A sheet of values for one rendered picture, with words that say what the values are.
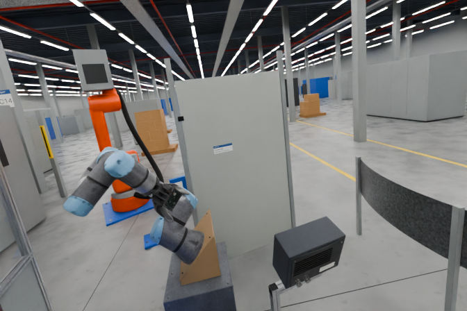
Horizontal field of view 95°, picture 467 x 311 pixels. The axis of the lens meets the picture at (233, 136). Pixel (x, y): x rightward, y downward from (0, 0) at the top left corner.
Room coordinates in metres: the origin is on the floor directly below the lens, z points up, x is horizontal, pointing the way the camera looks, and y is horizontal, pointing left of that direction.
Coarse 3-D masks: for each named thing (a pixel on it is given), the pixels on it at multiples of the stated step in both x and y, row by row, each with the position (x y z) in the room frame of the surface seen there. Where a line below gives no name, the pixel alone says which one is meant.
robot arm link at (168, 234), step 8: (160, 216) 0.90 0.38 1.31; (160, 224) 0.86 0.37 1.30; (168, 224) 0.88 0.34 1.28; (176, 224) 0.88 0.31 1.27; (184, 224) 0.92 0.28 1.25; (152, 232) 0.86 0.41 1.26; (160, 232) 0.85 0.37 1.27; (168, 232) 0.86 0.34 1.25; (176, 232) 0.87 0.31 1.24; (184, 232) 0.90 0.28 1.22; (152, 240) 0.86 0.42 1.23; (160, 240) 0.85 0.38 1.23; (168, 240) 0.85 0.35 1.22; (176, 240) 0.86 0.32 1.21; (168, 248) 0.86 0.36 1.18
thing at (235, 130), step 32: (192, 96) 2.08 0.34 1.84; (224, 96) 2.18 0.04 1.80; (256, 96) 2.28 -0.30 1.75; (192, 128) 2.06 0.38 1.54; (224, 128) 2.16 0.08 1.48; (256, 128) 2.27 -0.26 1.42; (192, 160) 2.05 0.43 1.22; (224, 160) 2.15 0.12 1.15; (256, 160) 2.26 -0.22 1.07; (288, 160) 2.37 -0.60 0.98; (192, 192) 2.03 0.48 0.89; (224, 192) 2.13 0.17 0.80; (256, 192) 2.24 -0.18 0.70; (288, 192) 2.37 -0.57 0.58; (224, 224) 2.12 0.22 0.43; (256, 224) 2.23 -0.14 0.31; (288, 224) 2.36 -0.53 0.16
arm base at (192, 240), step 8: (192, 232) 0.92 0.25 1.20; (200, 232) 0.94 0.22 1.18; (184, 240) 0.87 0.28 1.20; (192, 240) 0.88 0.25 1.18; (200, 240) 0.89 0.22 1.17; (176, 248) 0.85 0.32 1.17; (184, 248) 0.86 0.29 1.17; (192, 248) 0.86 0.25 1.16; (200, 248) 0.87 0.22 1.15; (184, 256) 0.85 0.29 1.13; (192, 256) 0.85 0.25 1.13
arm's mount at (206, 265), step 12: (204, 216) 1.09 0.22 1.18; (204, 228) 0.98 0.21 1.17; (204, 240) 0.90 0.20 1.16; (204, 252) 0.85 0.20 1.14; (216, 252) 0.86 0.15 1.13; (192, 264) 0.84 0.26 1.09; (204, 264) 0.85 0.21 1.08; (216, 264) 0.85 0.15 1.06; (180, 276) 0.85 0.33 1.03; (192, 276) 0.84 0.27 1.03; (204, 276) 0.84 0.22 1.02
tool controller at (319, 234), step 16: (304, 224) 0.79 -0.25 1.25; (320, 224) 0.79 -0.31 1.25; (288, 240) 0.72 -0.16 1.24; (304, 240) 0.72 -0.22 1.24; (320, 240) 0.72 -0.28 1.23; (336, 240) 0.72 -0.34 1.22; (288, 256) 0.66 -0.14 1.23; (304, 256) 0.68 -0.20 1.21; (320, 256) 0.71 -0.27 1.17; (336, 256) 0.75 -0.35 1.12; (288, 272) 0.68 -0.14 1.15; (304, 272) 0.70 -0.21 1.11; (320, 272) 0.74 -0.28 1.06
